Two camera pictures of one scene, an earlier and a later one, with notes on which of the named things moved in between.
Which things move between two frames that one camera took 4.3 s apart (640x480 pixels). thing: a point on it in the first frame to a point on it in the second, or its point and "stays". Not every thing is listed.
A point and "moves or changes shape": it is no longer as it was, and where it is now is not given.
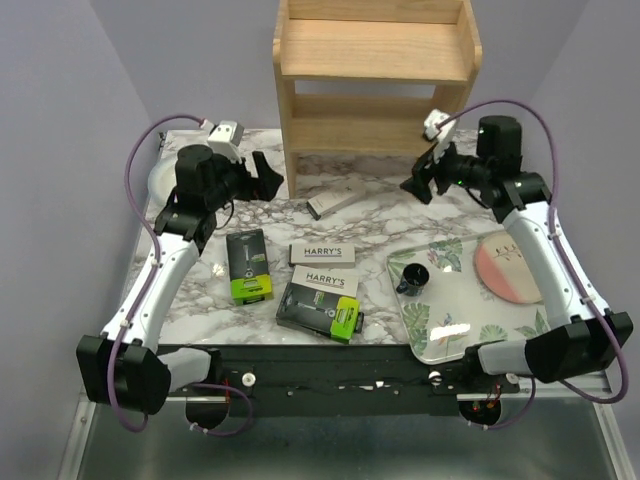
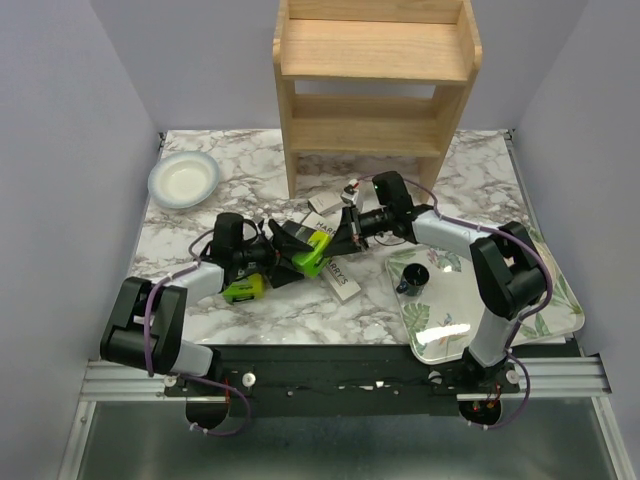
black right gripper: (423, 172) to (343, 240)
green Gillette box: (322, 311) to (311, 261)
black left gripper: (264, 186) to (283, 242)
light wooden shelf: (363, 76) stays
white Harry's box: (322, 254) to (315, 220)
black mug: (415, 276) stays
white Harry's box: (331, 280) moves or changes shape
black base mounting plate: (343, 380) stays
